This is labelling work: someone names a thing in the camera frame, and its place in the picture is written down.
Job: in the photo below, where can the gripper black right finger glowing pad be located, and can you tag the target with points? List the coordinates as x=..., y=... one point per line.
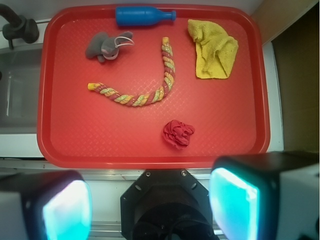
x=267, y=196

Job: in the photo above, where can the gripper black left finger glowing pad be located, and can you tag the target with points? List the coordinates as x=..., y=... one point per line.
x=55, y=205

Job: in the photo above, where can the gray plush animal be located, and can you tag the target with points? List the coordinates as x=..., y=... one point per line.
x=105, y=47

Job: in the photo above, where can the red plastic tray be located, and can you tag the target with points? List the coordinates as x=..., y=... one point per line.
x=79, y=128

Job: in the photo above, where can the crumpled red cloth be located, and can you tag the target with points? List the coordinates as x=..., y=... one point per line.
x=178, y=134

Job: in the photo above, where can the steel sink basin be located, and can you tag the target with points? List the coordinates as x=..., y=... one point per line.
x=19, y=90

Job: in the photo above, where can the yellow knitted cloth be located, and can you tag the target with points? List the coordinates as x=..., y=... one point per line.
x=215, y=49

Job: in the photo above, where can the dark metal faucet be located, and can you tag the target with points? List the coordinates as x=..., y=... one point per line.
x=18, y=27

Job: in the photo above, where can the blue plastic bottle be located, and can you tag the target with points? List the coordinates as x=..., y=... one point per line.
x=142, y=16

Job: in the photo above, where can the black octagonal mount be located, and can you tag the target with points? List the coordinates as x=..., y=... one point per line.
x=166, y=204

